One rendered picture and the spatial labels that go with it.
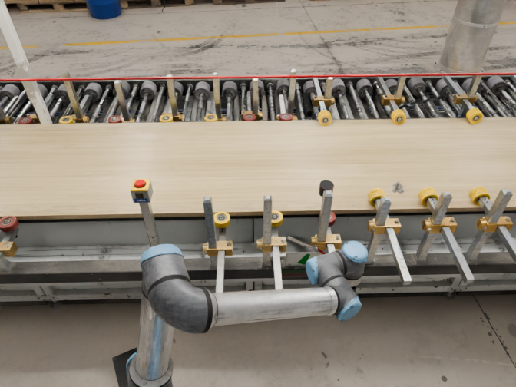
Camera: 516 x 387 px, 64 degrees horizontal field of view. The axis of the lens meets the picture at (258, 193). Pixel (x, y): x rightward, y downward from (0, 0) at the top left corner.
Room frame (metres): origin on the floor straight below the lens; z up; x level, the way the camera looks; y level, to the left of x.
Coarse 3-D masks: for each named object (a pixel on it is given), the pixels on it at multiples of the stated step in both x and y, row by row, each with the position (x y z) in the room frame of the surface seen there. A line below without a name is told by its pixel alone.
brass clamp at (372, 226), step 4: (372, 220) 1.27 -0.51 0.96; (388, 220) 1.26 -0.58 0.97; (392, 220) 1.26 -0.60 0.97; (368, 224) 1.26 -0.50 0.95; (372, 224) 1.24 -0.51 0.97; (388, 224) 1.24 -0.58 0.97; (392, 224) 1.24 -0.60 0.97; (396, 224) 1.24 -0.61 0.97; (400, 224) 1.24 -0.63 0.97; (368, 228) 1.25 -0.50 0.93; (372, 228) 1.23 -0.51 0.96; (376, 228) 1.22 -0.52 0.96; (380, 228) 1.22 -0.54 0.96; (384, 228) 1.22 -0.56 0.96; (396, 228) 1.23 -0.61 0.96; (400, 228) 1.23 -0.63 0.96; (372, 232) 1.22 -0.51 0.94; (376, 232) 1.22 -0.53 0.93; (380, 232) 1.22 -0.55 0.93; (384, 232) 1.22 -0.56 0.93; (396, 232) 1.23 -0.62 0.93
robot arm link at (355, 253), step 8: (344, 248) 0.92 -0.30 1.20; (352, 248) 0.92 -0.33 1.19; (360, 248) 0.92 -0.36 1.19; (344, 256) 0.89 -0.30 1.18; (352, 256) 0.88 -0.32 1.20; (360, 256) 0.88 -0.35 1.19; (352, 264) 0.87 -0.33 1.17; (360, 264) 0.87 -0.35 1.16; (352, 272) 0.87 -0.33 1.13; (360, 272) 0.88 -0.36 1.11
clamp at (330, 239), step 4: (312, 236) 1.26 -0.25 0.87; (316, 236) 1.25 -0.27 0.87; (328, 236) 1.25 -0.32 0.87; (332, 236) 1.25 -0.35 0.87; (312, 240) 1.23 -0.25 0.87; (316, 240) 1.23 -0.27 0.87; (328, 240) 1.23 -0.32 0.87; (332, 240) 1.23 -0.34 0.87; (336, 240) 1.23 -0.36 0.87; (340, 240) 1.23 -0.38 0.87; (312, 244) 1.22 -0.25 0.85; (316, 244) 1.22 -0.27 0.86; (320, 244) 1.22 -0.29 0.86; (324, 244) 1.22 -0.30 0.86; (336, 244) 1.22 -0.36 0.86; (340, 244) 1.22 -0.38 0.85; (320, 248) 1.22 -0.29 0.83; (324, 248) 1.22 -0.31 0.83; (336, 248) 1.22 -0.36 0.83
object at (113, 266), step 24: (24, 264) 1.22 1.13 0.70; (48, 264) 1.22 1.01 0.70; (72, 264) 1.22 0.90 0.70; (96, 264) 1.22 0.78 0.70; (120, 264) 1.22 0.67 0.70; (192, 264) 1.22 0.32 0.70; (216, 264) 1.21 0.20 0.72; (240, 264) 1.22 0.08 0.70; (264, 264) 1.21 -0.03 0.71; (384, 264) 1.22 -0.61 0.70; (408, 264) 1.22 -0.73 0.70; (432, 264) 1.22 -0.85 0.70; (480, 264) 1.23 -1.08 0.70; (504, 264) 1.23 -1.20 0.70
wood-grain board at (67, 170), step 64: (0, 128) 2.09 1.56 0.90; (64, 128) 2.09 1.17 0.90; (128, 128) 2.09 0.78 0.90; (192, 128) 2.09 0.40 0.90; (256, 128) 2.09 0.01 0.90; (320, 128) 2.09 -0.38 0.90; (384, 128) 2.09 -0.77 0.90; (448, 128) 2.09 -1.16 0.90; (512, 128) 2.09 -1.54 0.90; (0, 192) 1.52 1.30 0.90; (64, 192) 1.52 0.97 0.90; (128, 192) 1.52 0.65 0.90; (192, 192) 1.52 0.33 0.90; (256, 192) 1.52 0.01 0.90; (384, 192) 1.52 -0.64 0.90; (512, 192) 1.52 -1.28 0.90
